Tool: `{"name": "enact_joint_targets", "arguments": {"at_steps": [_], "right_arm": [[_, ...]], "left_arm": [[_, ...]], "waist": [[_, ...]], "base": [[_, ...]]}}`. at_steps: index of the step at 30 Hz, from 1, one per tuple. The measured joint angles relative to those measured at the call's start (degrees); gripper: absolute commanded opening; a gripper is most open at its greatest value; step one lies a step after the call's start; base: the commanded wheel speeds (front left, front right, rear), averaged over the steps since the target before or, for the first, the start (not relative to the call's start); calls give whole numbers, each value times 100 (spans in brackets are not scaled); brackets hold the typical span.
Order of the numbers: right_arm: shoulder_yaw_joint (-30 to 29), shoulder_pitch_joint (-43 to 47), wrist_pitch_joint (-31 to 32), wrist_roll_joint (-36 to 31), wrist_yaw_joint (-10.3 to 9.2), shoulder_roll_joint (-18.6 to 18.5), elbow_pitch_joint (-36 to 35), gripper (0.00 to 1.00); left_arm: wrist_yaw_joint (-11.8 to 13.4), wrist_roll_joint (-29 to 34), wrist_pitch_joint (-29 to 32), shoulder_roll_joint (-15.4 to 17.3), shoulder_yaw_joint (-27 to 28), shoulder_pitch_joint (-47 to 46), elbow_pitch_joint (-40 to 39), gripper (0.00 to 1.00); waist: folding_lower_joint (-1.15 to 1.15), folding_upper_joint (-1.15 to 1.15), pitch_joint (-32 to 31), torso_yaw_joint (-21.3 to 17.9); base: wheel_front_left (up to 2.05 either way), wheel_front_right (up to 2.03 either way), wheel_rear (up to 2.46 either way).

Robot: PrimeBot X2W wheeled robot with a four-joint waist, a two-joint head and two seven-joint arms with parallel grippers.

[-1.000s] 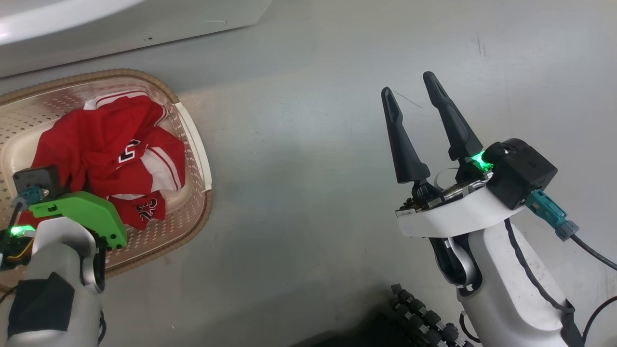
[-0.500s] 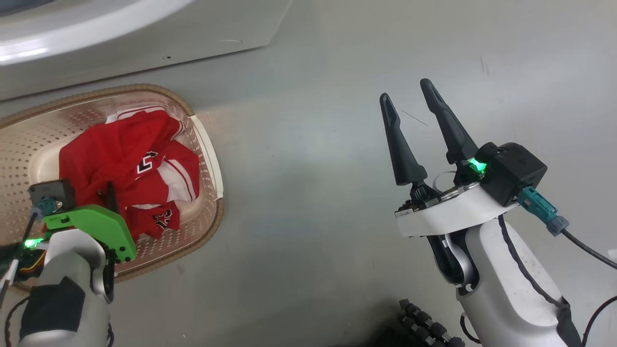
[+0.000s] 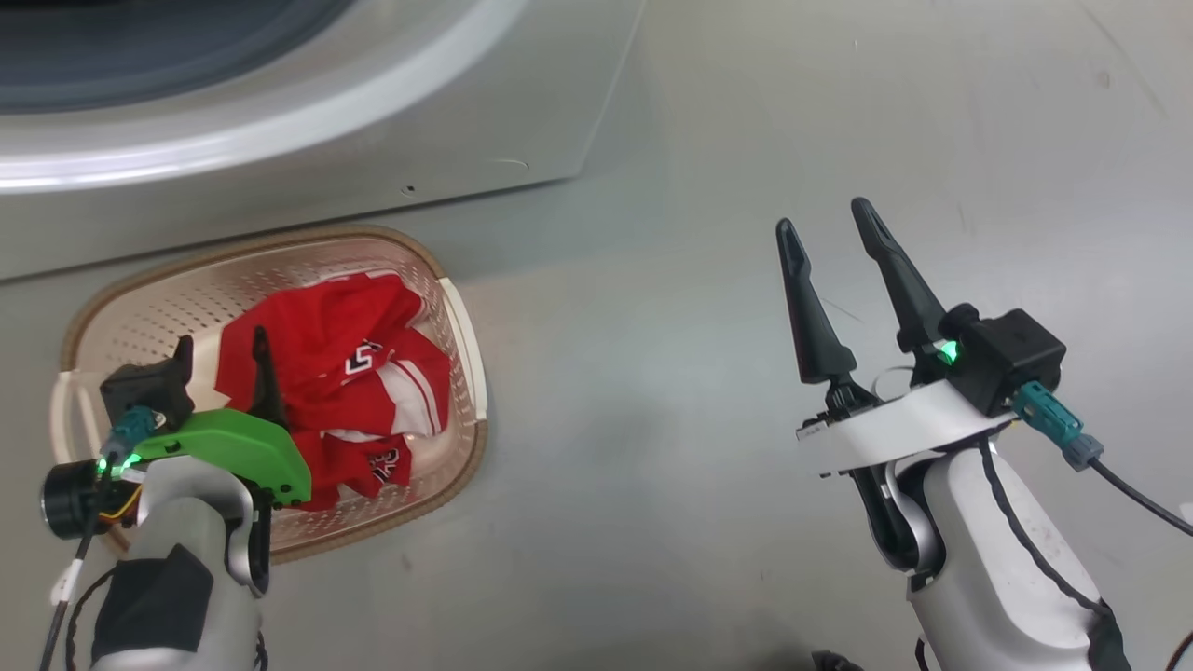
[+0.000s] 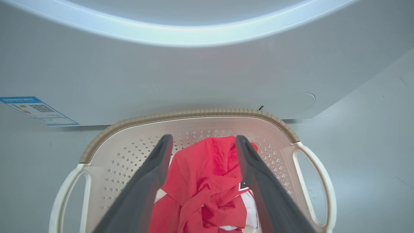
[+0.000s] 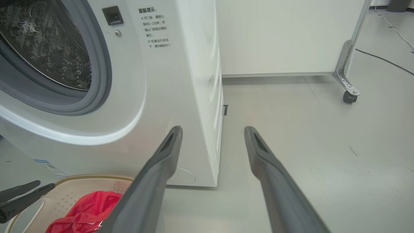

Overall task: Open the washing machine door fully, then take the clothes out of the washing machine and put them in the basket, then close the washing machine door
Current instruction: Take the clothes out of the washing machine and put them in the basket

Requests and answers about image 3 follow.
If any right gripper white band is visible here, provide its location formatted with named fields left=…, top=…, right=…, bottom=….
left=775, top=197, right=1019, bottom=478

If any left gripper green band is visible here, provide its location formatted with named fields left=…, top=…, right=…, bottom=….
left=121, top=326, right=314, bottom=510

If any red and white jersey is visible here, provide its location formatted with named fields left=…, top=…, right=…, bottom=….
left=214, top=272, right=453, bottom=512

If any cream perforated laundry basket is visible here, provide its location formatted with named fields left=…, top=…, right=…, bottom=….
left=51, top=224, right=488, bottom=563

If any white front-load washing machine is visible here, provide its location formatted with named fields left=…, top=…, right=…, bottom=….
left=0, top=0, right=649, bottom=281

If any black cable with teal connector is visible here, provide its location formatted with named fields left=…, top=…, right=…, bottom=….
left=1011, top=380, right=1193, bottom=540
left=37, top=405, right=169, bottom=671

